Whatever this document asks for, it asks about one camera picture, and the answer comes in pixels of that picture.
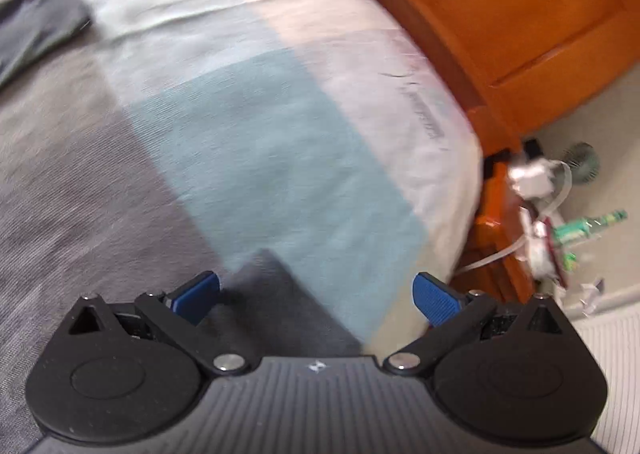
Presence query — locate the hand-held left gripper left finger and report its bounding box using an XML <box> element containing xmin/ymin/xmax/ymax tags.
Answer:
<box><xmin>67</xmin><ymin>270</ymin><xmax>251</xmax><ymax>377</ymax></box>

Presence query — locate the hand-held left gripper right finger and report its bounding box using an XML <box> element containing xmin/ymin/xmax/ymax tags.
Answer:
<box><xmin>382</xmin><ymin>271</ymin><xmax>576</xmax><ymax>377</ymax></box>

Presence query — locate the red and white package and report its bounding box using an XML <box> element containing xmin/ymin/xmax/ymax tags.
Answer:
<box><xmin>520</xmin><ymin>218</ymin><xmax>572</xmax><ymax>286</ymax></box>

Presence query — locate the white crumpled wrapping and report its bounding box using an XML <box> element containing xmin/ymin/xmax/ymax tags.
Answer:
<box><xmin>507</xmin><ymin>154</ymin><xmax>557</xmax><ymax>198</ymax></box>

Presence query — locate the bed with patchwork sheet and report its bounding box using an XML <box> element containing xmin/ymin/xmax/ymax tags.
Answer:
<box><xmin>0</xmin><ymin>0</ymin><xmax>485</xmax><ymax>435</ymax></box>

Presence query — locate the green bottle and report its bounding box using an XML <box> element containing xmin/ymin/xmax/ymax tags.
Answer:
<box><xmin>552</xmin><ymin>209</ymin><xmax>629</xmax><ymax>246</ymax></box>

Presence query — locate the white ribbed panel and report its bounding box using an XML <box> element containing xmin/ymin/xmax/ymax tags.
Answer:
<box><xmin>570</xmin><ymin>309</ymin><xmax>640</xmax><ymax>454</ymax></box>

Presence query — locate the small green fan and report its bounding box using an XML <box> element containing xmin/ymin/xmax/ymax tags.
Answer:
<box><xmin>562</xmin><ymin>143</ymin><xmax>601</xmax><ymax>185</ymax></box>

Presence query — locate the wooden headboard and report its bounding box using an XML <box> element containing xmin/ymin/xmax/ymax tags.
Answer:
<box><xmin>305</xmin><ymin>0</ymin><xmax>640</xmax><ymax>165</ymax></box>

